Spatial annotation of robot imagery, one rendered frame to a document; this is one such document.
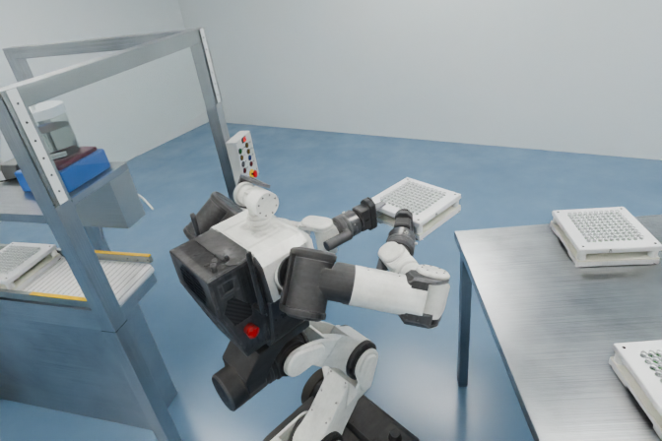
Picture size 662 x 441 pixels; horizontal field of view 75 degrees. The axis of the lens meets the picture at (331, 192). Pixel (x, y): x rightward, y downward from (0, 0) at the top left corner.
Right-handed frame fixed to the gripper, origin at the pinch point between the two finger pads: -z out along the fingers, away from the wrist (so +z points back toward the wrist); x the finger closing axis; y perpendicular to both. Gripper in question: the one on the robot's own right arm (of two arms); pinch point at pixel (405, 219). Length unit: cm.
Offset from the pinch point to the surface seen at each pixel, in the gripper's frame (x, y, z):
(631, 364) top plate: 10, 56, 42
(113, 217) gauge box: -7, -106, 14
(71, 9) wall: -69, -364, -267
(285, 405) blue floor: 100, -60, 9
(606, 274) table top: 18, 62, 0
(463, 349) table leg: 77, 20, -15
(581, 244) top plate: 11, 55, -5
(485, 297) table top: 17.7, 25.3, 15.8
